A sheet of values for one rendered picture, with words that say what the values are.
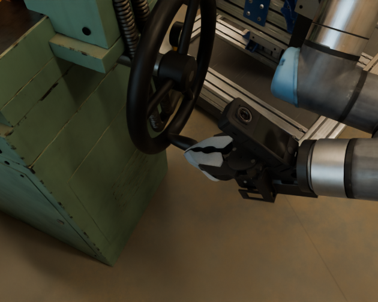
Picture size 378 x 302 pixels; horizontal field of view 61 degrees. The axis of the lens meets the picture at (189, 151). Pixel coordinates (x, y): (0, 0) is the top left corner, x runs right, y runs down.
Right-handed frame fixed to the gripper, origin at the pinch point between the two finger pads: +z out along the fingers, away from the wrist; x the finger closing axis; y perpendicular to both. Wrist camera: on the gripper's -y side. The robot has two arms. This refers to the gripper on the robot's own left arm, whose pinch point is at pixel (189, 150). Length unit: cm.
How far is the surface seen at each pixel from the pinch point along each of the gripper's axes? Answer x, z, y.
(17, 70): -5.7, 13.7, -23.5
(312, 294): 8, 0, 85
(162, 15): 4.0, -5.9, -21.1
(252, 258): 11, 19, 74
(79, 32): 2.9, 8.4, -22.7
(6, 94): -9.0, 14.5, -22.1
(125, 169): 7.1, 37.3, 18.4
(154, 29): 2.1, -5.4, -20.5
